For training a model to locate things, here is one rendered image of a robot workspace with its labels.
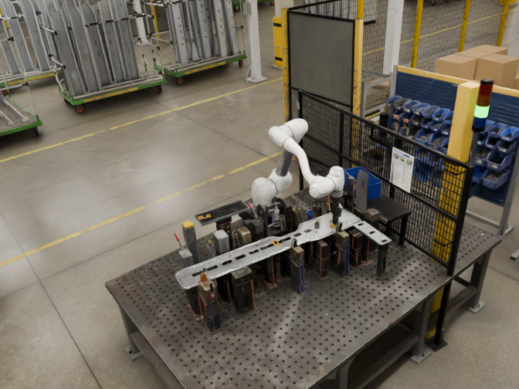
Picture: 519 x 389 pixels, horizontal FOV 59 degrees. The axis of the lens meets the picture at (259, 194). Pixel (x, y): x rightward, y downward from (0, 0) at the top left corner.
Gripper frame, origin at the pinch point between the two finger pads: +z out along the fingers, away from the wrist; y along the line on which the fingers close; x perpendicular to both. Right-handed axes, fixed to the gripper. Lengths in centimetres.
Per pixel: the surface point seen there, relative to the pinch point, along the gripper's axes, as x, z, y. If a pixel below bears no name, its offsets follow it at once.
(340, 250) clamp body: -8.1, 13.2, 17.1
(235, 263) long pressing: -80, 4, -1
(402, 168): 54, -27, 6
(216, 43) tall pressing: 260, 47, -781
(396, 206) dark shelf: 48.9, 1.9, 9.3
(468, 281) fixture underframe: 109, 82, 39
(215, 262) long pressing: -90, 4, -10
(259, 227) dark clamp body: -51, -1, -21
